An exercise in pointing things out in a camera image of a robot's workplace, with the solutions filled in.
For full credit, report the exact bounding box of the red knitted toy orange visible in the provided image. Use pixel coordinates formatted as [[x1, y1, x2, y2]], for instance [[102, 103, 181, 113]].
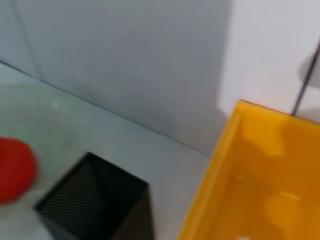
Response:
[[0, 137, 39, 205]]

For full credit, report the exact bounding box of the black mesh pen holder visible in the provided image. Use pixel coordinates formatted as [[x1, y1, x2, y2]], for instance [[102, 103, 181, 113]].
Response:
[[33, 151, 155, 240]]

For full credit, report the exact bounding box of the pale green glass fruit plate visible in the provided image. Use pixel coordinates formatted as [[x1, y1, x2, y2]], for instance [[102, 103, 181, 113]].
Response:
[[0, 82, 106, 240]]

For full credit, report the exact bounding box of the yellow plastic bin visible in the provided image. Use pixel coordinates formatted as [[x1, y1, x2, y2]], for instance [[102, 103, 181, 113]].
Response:
[[176, 99, 320, 240]]

